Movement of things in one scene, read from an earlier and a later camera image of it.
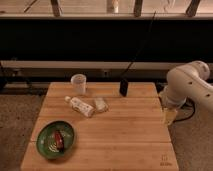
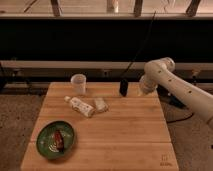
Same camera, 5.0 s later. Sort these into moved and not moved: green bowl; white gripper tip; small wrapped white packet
Moved: white gripper tip
Not moved: small wrapped white packet; green bowl
